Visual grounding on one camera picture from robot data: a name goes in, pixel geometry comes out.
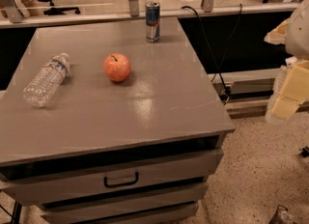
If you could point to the blue silver redbull can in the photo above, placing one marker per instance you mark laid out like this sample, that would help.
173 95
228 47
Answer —
152 15

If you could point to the clear plastic water bottle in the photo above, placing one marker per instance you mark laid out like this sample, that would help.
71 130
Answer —
44 85

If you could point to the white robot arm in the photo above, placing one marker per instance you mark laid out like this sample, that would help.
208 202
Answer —
294 34

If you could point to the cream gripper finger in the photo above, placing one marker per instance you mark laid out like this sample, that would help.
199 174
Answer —
290 91

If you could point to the grey drawer cabinet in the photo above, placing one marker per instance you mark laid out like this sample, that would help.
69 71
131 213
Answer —
165 121

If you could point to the black drawer handle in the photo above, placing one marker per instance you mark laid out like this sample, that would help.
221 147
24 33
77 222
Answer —
122 181

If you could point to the red apple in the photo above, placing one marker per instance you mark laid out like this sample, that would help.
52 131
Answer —
117 67

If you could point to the metal bracket far left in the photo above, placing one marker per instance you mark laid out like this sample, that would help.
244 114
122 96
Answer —
13 13

